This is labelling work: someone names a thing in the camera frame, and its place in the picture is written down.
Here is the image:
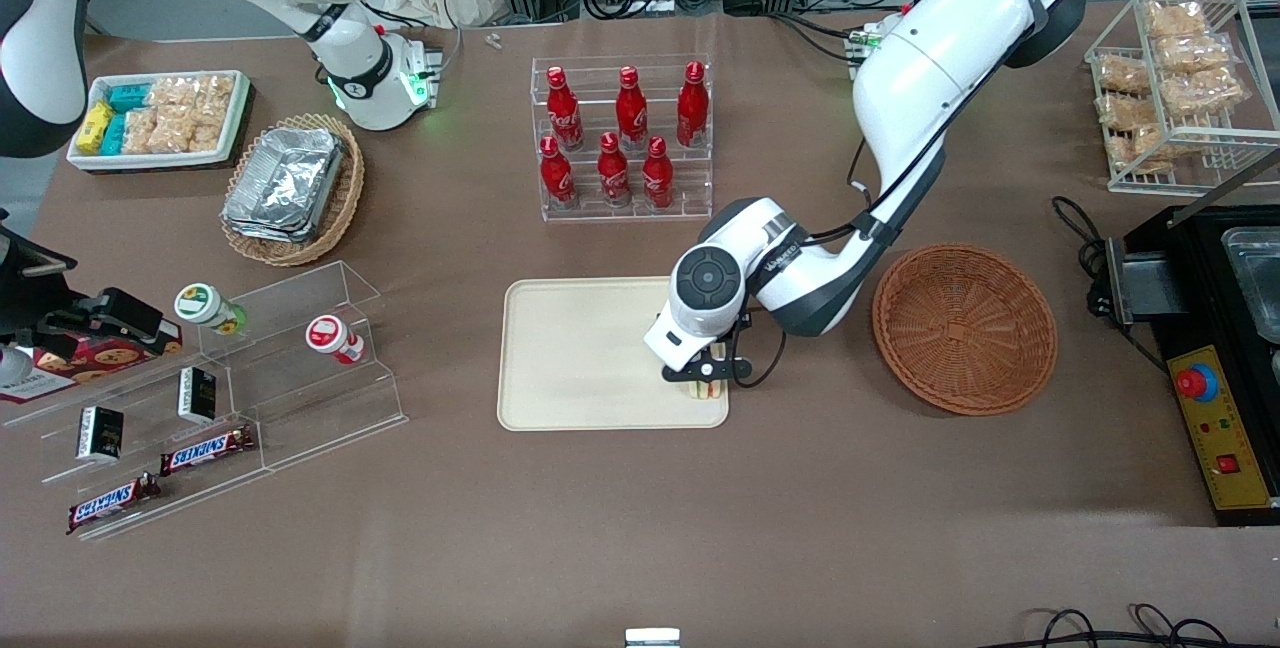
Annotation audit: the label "empty round wicker basket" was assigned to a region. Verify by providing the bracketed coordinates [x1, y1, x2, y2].
[871, 244, 1059, 418]

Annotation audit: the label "black floor cables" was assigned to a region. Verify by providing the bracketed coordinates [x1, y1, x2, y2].
[1004, 602, 1280, 648]

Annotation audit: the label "green lid yogurt cup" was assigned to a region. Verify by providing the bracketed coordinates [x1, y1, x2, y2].
[174, 283, 247, 335]

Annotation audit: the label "black countertop appliance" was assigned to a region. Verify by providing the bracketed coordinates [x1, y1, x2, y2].
[1104, 202, 1280, 528]

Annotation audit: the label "yellow control panel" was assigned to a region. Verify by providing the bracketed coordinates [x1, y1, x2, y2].
[1167, 344, 1277, 513]

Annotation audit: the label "stacked aluminium foil trays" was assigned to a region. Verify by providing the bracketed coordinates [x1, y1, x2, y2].
[222, 127, 347, 245]

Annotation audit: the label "clear bag rice crackers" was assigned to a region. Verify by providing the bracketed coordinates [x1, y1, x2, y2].
[148, 77, 203, 112]
[150, 112, 199, 155]
[124, 108, 161, 155]
[195, 74, 237, 126]

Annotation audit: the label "white wire basket rack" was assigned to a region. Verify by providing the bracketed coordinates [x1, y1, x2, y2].
[1084, 0, 1280, 196]

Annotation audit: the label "clear bag fried snack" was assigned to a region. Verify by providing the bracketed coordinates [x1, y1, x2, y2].
[1160, 68, 1247, 120]
[1154, 33, 1234, 75]
[1096, 93, 1162, 133]
[1142, 0, 1209, 40]
[1094, 55, 1152, 95]
[1104, 123, 1177, 175]

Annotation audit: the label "small black carton box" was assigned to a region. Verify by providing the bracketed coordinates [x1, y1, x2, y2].
[76, 406, 125, 463]
[177, 366, 219, 427]

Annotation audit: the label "aluminium frame profile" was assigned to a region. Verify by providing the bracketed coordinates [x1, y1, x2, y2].
[1168, 142, 1280, 230]

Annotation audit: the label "red emergency stop button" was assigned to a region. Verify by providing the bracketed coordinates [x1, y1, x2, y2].
[1175, 364, 1220, 403]

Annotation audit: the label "Snickers chocolate bar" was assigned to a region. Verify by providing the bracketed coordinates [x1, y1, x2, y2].
[66, 473, 162, 536]
[159, 425, 259, 477]

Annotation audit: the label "steel appliance pan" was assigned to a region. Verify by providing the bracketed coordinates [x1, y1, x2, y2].
[1220, 226, 1280, 345]

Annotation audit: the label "black arm wrist cable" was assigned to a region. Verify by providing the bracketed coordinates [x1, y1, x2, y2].
[728, 133, 906, 390]

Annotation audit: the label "red cola bottle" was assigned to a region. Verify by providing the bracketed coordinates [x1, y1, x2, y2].
[539, 136, 580, 212]
[641, 136, 676, 212]
[544, 66, 585, 152]
[596, 132, 634, 210]
[614, 66, 650, 150]
[676, 61, 711, 148]

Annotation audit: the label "clear acrylic stepped shelf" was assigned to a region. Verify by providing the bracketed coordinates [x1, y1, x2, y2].
[0, 260, 410, 542]

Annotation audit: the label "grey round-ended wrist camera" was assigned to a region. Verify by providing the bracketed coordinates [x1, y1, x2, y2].
[0, 342, 33, 395]

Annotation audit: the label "black appliance power cable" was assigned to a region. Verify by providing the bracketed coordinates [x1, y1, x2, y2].
[1051, 195, 1173, 375]

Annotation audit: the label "red tartan cookie box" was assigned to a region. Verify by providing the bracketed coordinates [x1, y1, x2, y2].
[0, 321, 185, 405]

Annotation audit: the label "red lid yogurt cup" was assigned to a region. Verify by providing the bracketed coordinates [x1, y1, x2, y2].
[305, 314, 367, 367]

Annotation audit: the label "cream plastic tray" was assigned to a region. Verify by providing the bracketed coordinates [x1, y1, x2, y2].
[497, 277, 730, 432]

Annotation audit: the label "yellow snack packet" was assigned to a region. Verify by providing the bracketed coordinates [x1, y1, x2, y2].
[77, 100, 114, 155]

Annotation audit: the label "white rectangular snack bin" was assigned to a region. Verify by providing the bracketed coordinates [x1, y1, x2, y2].
[66, 70, 253, 174]

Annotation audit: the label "wicker basket with foil trays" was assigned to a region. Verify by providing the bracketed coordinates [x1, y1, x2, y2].
[220, 113, 367, 268]

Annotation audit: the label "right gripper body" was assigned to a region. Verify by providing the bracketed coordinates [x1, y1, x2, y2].
[0, 280, 92, 345]

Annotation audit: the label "clear acrylic bottle rack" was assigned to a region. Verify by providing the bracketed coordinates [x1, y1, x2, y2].
[529, 55, 715, 223]

